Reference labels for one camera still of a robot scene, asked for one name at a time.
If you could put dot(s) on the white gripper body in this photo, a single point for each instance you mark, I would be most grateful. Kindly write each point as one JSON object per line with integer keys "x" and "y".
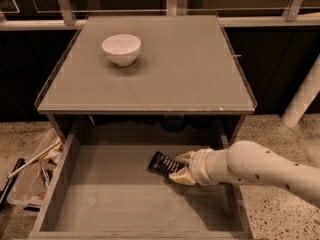
{"x": 198, "y": 166}

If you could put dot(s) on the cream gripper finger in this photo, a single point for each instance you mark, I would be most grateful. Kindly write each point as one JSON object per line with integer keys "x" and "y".
{"x": 183, "y": 177}
{"x": 185, "y": 157}

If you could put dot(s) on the black rxbar chocolate bar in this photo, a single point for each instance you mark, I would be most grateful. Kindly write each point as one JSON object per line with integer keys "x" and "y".
{"x": 164, "y": 165}

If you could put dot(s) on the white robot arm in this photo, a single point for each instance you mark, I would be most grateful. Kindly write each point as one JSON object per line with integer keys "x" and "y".
{"x": 247, "y": 162}

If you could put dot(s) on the open grey top drawer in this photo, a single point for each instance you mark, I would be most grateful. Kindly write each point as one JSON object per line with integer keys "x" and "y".
{"x": 102, "y": 189}

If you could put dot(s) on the grey wooden cabinet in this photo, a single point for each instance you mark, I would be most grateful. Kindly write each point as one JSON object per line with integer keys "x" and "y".
{"x": 185, "y": 66}

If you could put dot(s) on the white ceramic bowl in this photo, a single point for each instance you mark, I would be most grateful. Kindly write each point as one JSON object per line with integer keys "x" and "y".
{"x": 122, "y": 49}

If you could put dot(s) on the white slanted pole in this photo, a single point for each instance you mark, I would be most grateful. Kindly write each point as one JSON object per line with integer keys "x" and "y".
{"x": 305, "y": 95}

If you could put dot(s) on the white stick in bin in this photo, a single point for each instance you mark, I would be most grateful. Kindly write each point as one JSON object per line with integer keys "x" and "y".
{"x": 35, "y": 158}

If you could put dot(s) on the black flat object on floor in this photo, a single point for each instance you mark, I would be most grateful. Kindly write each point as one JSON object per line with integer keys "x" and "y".
{"x": 9, "y": 184}

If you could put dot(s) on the metal railing frame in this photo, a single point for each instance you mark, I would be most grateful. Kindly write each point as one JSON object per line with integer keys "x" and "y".
{"x": 72, "y": 14}

